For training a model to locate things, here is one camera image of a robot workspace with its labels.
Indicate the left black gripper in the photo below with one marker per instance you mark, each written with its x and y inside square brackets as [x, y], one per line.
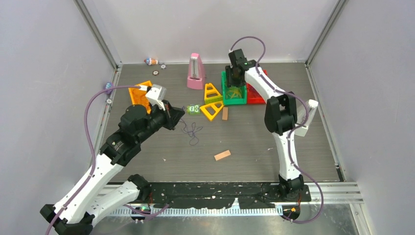
[172, 114]

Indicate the small wooden block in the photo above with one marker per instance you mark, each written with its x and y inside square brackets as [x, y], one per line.
[225, 113]

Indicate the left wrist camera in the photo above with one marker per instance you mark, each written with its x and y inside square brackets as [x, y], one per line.
[155, 95]

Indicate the pink metronome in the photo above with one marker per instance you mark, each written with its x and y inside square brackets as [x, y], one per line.
[196, 73]

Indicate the wooden block near centre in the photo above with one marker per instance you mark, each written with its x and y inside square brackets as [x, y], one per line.
[222, 155]

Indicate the purple egg toy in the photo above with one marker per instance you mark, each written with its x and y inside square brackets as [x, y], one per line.
[108, 88]

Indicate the green plastic bin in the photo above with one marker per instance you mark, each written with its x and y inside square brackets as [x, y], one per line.
[233, 95]

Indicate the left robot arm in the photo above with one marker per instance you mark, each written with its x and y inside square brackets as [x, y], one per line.
[80, 210]

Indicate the red plastic bin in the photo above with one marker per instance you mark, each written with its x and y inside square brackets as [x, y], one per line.
[253, 97]

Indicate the green owl toy block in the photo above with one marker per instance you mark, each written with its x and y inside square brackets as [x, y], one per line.
[193, 109]

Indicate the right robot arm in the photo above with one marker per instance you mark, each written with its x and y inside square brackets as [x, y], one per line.
[280, 118]

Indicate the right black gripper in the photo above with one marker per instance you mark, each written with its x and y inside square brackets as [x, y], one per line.
[230, 82]

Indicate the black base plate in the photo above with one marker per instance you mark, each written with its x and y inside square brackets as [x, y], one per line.
[218, 195]

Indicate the yellow plastic bin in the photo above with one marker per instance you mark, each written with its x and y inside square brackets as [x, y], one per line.
[138, 98]

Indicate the upright yellow triangle block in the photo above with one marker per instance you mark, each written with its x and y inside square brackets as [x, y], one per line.
[211, 94]

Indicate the white metronome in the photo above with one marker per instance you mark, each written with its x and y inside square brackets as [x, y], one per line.
[305, 116]

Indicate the flat yellow triangle block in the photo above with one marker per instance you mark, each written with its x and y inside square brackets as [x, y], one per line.
[211, 110]

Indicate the small clown figurine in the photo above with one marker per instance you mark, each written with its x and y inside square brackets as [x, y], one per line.
[151, 61]

